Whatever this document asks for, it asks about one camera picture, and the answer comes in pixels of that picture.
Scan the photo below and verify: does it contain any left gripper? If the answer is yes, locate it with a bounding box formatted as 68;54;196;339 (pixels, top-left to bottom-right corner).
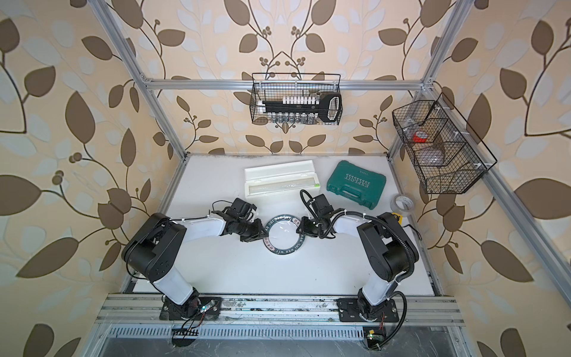
236;219;272;242

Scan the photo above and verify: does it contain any white plate green rim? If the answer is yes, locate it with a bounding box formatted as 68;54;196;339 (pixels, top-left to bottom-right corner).
262;215;307;257

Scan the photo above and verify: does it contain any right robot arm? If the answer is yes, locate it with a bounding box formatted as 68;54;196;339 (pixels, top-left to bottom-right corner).
297;190;419;307

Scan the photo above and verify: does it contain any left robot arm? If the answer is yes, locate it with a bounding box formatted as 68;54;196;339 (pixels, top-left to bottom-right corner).
121;199;269;306

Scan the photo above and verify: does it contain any green tool case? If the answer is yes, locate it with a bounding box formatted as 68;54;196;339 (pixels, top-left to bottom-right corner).
327;160;387;210

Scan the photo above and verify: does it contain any yellow tape measure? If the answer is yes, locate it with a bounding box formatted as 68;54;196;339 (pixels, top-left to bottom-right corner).
393;213;403;224

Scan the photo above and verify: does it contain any clear tape roll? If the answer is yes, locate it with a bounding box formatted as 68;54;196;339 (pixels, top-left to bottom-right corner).
390;195;416;217

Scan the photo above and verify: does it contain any black socket set holder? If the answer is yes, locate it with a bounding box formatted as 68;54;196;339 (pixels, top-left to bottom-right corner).
257;92;343;123

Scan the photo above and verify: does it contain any red item in basket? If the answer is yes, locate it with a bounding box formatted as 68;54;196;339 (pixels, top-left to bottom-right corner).
412;130;429;144

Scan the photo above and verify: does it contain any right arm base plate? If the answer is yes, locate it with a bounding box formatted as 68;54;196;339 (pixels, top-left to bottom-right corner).
336;297;399;324

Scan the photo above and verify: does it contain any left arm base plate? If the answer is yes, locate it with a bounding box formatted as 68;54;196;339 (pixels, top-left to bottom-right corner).
159;296;222;321

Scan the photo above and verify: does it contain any black corrugated cable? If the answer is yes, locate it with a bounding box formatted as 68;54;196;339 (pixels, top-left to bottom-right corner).
299;189;420;349

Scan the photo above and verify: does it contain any rear black wire basket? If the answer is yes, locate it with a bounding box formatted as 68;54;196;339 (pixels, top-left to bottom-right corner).
249;71;343;126

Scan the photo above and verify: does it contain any black wire basket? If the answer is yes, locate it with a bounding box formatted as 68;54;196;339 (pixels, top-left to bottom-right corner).
392;93;498;194
249;71;343;126

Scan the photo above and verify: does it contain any right black wire basket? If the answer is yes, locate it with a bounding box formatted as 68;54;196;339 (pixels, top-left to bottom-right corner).
392;93;498;194

